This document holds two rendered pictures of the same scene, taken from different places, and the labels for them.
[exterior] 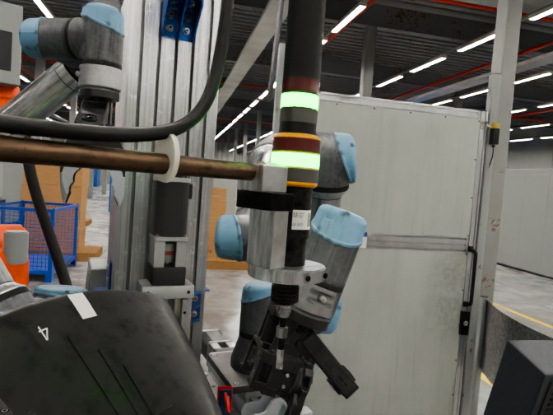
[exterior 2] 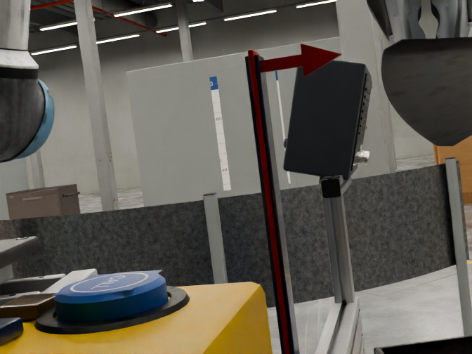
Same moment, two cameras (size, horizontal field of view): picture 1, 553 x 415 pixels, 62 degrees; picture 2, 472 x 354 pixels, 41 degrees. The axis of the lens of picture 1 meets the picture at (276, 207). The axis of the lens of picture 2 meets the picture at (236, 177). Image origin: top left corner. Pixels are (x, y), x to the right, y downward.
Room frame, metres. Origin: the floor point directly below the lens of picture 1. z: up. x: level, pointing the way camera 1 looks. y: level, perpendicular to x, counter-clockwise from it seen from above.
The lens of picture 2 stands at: (0.57, 0.49, 1.13)
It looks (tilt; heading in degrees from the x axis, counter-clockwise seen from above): 3 degrees down; 297
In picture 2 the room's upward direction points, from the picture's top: 7 degrees counter-clockwise
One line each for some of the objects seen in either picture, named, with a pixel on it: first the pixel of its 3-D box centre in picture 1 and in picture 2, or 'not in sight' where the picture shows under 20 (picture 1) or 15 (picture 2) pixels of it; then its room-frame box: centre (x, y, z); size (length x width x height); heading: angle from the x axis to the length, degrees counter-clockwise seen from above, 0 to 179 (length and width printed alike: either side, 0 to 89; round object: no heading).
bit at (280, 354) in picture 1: (281, 340); not in sight; (0.42, -0.01, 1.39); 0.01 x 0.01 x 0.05
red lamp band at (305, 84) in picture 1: (300, 87); not in sight; (0.42, -0.01, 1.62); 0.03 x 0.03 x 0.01
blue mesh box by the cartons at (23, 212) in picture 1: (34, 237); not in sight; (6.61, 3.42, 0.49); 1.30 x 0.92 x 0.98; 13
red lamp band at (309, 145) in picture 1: (296, 146); not in sight; (0.42, -0.01, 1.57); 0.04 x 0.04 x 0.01
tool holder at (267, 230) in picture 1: (283, 222); not in sight; (0.41, -0.01, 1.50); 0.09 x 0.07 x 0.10; 138
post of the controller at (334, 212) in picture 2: not in sight; (338, 239); (0.89, -0.45, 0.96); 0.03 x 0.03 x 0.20; 13
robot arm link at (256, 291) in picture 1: (265, 305); not in sight; (1.24, 0.01, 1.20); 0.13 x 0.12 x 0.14; 87
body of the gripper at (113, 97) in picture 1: (98, 125); not in sight; (0.88, 0.35, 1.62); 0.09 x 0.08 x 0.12; 13
